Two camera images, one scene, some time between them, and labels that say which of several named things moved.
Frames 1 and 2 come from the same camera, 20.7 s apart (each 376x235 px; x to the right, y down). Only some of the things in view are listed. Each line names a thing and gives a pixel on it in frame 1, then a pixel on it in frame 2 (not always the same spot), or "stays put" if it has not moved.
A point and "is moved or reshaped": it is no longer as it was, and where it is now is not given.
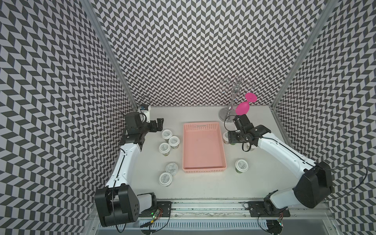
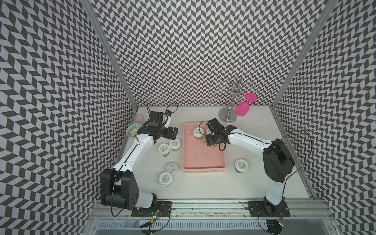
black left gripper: x=153 y=128 → x=169 y=132
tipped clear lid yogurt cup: x=172 y=167 stays put
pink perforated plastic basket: x=203 y=148 stays put
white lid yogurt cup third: x=164 y=148 stays put
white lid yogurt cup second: x=174 y=142 stays put
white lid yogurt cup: x=165 y=179 stays put
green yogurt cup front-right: x=241 y=166 stays put
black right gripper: x=232 y=138 → x=209 y=141
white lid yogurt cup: x=167 y=134 is moved or reshaped
